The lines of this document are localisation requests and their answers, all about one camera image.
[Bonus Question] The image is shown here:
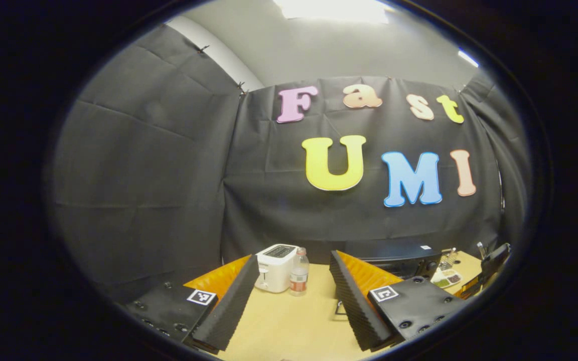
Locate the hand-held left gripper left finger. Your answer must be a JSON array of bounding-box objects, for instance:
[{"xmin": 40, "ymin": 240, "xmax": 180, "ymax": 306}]
[{"xmin": 123, "ymin": 254, "xmax": 260, "ymax": 351}]

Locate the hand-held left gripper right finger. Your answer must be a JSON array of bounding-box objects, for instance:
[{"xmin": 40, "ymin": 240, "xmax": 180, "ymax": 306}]
[{"xmin": 329, "ymin": 250, "xmax": 470, "ymax": 351}]

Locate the black electric oven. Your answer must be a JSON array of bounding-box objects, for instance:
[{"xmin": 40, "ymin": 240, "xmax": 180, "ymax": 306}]
[{"xmin": 334, "ymin": 241, "xmax": 443, "ymax": 316}]

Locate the white divided dish with beans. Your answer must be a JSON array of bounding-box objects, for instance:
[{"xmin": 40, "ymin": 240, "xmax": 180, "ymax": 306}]
[{"xmin": 430, "ymin": 269, "xmax": 463, "ymax": 288}]

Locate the white toaster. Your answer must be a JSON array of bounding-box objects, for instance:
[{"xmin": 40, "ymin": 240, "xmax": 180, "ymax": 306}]
[{"xmin": 255, "ymin": 244, "xmax": 300, "ymax": 293}]

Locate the clear plastic water bottle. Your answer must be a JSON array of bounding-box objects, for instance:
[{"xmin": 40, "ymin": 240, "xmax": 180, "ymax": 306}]
[{"xmin": 290, "ymin": 247, "xmax": 310, "ymax": 296}]

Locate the black backdrop cloth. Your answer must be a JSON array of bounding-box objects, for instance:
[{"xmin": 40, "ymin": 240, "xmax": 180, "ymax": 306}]
[{"xmin": 51, "ymin": 23, "xmax": 528, "ymax": 301}]

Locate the large ceiling light panel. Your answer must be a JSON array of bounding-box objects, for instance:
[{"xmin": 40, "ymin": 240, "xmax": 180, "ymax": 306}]
[{"xmin": 274, "ymin": 0, "xmax": 390, "ymax": 23}]

